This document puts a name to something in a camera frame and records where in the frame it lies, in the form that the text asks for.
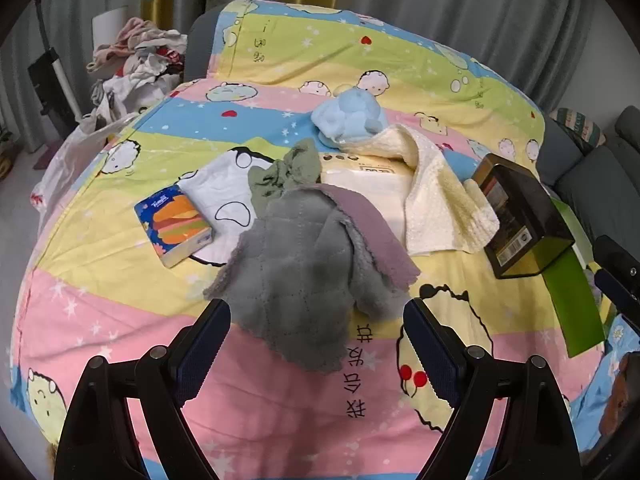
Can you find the white plastic package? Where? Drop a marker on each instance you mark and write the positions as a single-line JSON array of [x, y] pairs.
[[360, 185]]

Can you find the green box lid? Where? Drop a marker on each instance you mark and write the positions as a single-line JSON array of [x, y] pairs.
[[575, 290]]

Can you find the upright vacuum cleaner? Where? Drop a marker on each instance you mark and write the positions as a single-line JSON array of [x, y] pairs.
[[47, 85]]

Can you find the blue cartoon printed cloth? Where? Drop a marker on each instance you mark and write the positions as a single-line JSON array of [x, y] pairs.
[[615, 390]]

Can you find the blue orange tissue pack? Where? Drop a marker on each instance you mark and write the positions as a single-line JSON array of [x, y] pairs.
[[175, 220]]

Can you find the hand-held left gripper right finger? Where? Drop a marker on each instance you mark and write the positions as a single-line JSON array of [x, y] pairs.
[[432, 350]]

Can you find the grey curtain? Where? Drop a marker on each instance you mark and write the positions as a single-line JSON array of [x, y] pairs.
[[450, 0]]

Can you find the cream fluffy towel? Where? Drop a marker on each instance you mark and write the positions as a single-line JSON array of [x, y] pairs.
[[440, 195]]

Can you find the purple microfiber cloth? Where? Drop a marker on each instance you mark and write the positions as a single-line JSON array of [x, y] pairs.
[[370, 230]]

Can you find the grey sofa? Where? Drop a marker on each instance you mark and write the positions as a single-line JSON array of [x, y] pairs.
[[600, 180]]

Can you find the pile of clothes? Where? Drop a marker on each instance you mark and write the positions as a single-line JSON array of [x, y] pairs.
[[140, 60]]

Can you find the black cardboard box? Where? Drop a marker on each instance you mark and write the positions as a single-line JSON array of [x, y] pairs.
[[520, 210]]

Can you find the striped green cushion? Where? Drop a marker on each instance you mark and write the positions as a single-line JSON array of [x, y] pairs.
[[575, 125]]

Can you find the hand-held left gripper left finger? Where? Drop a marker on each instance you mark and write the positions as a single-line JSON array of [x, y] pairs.
[[200, 355]]

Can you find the colourful cartoon printed blanket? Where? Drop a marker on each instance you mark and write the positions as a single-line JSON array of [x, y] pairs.
[[100, 310]]

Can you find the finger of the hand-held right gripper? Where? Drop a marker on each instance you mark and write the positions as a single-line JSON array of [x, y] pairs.
[[620, 270]]

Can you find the grey-green cloth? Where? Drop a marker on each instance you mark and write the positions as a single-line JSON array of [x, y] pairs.
[[285, 172]]

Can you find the white paper bag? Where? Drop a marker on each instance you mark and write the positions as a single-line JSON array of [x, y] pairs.
[[110, 25]]

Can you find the grey office chair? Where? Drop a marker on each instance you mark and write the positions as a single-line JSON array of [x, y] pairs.
[[197, 45]]

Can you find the light blue plush towel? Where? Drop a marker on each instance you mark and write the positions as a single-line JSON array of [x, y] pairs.
[[350, 115]]

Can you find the grey quilted microfiber cloth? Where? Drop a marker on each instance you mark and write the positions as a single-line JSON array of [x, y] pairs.
[[295, 270]]

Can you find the white plastic bag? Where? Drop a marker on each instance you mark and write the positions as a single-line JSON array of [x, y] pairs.
[[75, 155]]

